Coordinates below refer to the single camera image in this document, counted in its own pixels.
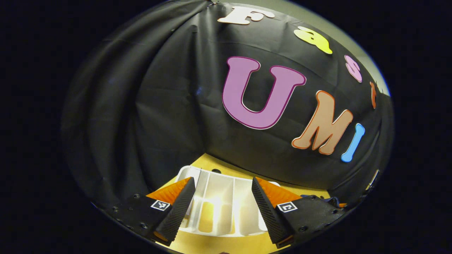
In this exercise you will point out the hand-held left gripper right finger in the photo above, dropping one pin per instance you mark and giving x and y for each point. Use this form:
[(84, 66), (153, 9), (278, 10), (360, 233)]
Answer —
[(266, 211)]

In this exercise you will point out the black backdrop cloth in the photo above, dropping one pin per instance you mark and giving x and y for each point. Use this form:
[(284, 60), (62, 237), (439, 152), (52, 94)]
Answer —
[(169, 106)]

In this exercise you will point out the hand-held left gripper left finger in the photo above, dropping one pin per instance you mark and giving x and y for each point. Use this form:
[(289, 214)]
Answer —
[(178, 211)]

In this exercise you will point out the white plastic bookshelf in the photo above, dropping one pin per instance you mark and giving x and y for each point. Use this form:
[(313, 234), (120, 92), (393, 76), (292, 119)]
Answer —
[(226, 197)]

